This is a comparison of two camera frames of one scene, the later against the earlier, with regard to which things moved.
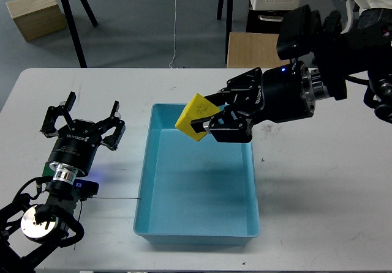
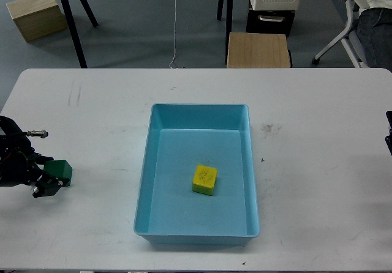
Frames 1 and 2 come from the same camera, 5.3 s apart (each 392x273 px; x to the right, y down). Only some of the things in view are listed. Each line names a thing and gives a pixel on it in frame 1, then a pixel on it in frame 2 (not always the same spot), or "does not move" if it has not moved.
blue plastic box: x=191 y=191 does not move
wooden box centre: x=253 y=50 does not move
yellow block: x=198 y=108 to x=204 y=179
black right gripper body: x=282 y=93 to x=388 y=138
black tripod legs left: x=67 y=11 does not move
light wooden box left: x=37 y=15 does not move
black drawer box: x=266 y=21 does not move
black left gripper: x=77 y=147 to x=17 y=166
